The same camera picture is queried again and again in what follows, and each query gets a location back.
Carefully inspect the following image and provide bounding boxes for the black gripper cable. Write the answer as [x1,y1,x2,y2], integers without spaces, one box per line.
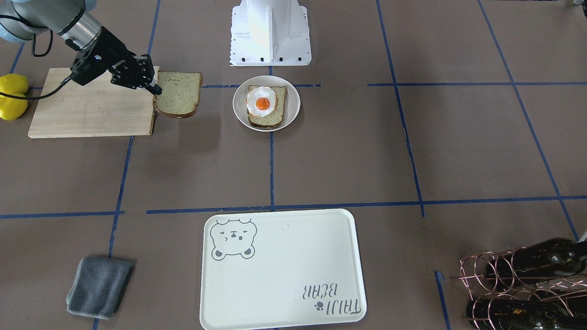
[0,14,74,101]

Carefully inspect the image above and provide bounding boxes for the fried egg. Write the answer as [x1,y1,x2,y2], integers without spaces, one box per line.
[245,86,277,118]

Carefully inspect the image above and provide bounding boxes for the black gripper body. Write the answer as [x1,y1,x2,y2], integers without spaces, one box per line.
[71,27,155,89]

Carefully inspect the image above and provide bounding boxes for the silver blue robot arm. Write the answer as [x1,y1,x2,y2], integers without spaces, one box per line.
[1,0,163,95]

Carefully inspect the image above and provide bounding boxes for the bread slice under egg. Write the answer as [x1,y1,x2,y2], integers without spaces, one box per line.
[247,85,288,129]

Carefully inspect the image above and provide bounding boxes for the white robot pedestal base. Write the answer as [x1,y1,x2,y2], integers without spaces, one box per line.
[229,0,312,67]

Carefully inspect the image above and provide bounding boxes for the dark wine bottle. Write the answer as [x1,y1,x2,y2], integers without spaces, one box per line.
[465,291,587,330]
[484,237,587,291]

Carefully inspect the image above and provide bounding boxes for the yellow lemon outer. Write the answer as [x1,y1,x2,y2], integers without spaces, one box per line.
[0,96,28,121]

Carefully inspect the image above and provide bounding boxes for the cream bear tray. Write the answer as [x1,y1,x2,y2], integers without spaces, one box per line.
[199,209,367,330]

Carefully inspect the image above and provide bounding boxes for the bread slice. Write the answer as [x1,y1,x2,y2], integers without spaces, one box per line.
[247,85,288,129]
[153,71,203,119]

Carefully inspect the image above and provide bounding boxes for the grey folded cloth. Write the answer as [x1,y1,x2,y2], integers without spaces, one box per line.
[66,255,135,320]

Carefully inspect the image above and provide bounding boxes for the copper wire bottle rack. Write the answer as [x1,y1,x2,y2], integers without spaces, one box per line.
[457,249,586,330]

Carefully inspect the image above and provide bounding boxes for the wooden cutting board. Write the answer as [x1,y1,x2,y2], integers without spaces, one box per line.
[28,72,155,138]

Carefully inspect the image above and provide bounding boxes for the white round plate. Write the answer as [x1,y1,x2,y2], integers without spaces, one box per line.
[233,75,301,131]

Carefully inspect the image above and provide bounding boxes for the yellow lemon near board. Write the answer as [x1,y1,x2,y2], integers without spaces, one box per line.
[0,73,29,95]

